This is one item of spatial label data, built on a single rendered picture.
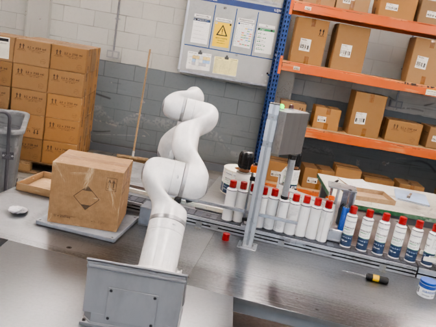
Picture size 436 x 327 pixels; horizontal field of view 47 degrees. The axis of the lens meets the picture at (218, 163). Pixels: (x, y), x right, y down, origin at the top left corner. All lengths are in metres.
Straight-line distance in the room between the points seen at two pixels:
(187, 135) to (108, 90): 5.06
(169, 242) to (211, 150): 5.23
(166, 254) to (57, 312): 0.39
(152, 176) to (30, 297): 0.55
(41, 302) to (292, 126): 1.22
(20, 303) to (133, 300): 0.38
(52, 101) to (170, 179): 3.91
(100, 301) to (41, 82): 4.12
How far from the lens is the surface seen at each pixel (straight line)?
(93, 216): 2.24
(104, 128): 6.96
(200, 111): 1.99
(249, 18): 6.51
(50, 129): 5.58
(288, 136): 2.22
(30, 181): 2.83
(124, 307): 1.59
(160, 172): 1.69
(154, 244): 1.59
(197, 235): 2.38
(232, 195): 2.43
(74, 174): 2.20
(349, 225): 2.44
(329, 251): 2.46
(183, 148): 1.82
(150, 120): 6.80
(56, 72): 5.48
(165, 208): 1.64
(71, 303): 1.75
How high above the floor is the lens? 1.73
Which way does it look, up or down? 14 degrees down
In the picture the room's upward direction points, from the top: 10 degrees clockwise
